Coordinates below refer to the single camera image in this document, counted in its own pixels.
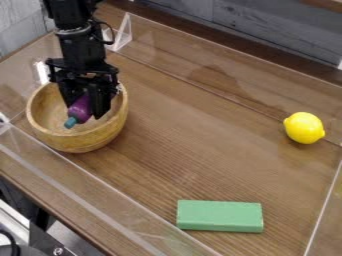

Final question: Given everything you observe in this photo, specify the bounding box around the brown wooden bowl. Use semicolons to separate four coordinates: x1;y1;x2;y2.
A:
26;83;129;153

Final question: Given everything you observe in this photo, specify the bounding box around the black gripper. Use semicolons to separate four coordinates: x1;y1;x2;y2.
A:
46;28;119;119

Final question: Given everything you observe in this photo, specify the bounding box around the clear acrylic wall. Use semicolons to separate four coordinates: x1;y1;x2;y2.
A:
85;9;342;148
0;120;222;256

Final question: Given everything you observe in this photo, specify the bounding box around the clear acrylic front wall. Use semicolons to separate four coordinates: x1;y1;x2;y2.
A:
0;120;222;256

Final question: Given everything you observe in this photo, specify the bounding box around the yellow toy lemon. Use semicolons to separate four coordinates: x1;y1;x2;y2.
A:
284;112;327;145

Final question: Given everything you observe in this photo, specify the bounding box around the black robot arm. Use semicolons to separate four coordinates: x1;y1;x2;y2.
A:
43;0;119;119

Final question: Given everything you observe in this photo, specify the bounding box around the purple toy eggplant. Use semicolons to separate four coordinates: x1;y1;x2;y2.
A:
65;92;99;129

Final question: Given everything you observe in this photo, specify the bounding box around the clear acrylic corner bracket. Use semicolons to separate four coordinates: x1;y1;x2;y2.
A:
103;13;133;52

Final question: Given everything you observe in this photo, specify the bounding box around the clear acrylic back wall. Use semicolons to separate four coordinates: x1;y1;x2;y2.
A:
85;9;342;148

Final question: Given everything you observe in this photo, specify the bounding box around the green rectangular block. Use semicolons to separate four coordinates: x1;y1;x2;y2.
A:
177;200;265;233

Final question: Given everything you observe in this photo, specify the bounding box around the black cable on floor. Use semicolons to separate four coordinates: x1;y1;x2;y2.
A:
0;229;21;256

